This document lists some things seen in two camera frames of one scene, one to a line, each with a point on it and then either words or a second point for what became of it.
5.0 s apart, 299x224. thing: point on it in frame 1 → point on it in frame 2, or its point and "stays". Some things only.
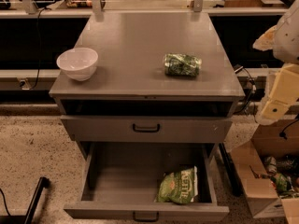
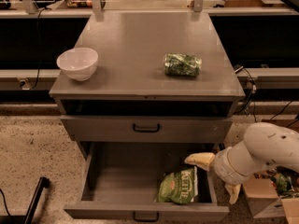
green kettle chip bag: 178,187 stays
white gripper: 287,36 → 222,166
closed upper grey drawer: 143,128 stays
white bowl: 78,63 stays
